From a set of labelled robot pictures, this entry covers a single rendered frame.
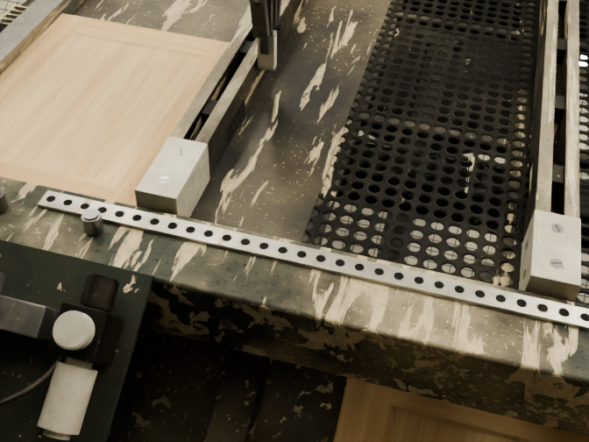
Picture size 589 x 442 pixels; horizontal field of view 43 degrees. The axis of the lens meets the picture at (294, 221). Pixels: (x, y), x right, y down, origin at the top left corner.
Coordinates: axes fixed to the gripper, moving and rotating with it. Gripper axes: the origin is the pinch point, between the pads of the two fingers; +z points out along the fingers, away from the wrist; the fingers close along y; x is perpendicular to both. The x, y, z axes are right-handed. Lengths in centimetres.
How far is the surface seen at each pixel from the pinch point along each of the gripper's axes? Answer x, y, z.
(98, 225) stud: 9.4, -44.7, 1.8
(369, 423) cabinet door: -30, -46, 30
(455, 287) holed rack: -37, -41, 3
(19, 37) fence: 45.6, -2.8, 4.3
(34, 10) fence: 47.8, 6.4, 4.3
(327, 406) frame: -23, -44, 31
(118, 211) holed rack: 8.6, -40.6, 2.9
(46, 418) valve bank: 5, -69, 8
